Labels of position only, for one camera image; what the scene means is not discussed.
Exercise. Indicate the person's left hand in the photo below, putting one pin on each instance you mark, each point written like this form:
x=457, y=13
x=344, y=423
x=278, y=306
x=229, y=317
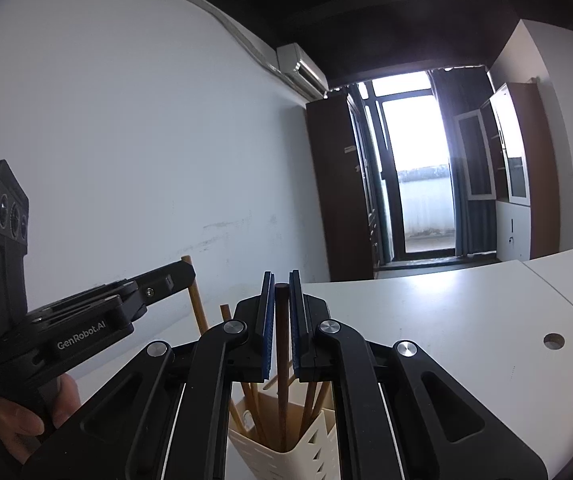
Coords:
x=16, y=425

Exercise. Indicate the white wall pipe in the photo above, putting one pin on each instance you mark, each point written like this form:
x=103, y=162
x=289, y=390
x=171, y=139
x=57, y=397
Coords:
x=236, y=25

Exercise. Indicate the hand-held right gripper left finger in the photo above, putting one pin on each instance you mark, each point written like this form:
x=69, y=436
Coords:
x=266, y=325

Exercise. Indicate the white air conditioner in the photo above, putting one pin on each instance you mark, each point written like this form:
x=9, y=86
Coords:
x=301, y=70

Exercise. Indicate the tan chopstick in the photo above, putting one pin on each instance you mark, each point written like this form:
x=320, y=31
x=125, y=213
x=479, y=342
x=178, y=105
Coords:
x=196, y=302

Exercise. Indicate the cream slotted utensil holder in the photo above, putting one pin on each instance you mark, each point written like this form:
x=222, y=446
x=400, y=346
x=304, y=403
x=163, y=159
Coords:
x=286, y=465

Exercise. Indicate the dark brown wardrobe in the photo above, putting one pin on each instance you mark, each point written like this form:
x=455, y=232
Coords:
x=339, y=185

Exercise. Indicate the dark brown chopstick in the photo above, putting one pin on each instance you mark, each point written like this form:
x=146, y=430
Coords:
x=281, y=350

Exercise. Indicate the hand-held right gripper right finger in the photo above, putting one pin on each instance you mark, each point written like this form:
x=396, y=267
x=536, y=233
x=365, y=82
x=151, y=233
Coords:
x=295, y=325

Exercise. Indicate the glass balcony door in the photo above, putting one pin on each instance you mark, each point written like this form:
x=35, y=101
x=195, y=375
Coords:
x=416, y=160

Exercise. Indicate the brown cabinet with glass doors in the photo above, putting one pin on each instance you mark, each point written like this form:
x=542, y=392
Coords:
x=521, y=170

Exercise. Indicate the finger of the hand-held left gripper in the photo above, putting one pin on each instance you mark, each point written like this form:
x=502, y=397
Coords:
x=166, y=282

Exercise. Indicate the bundle of wooden chopsticks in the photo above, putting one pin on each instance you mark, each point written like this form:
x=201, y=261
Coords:
x=252, y=410

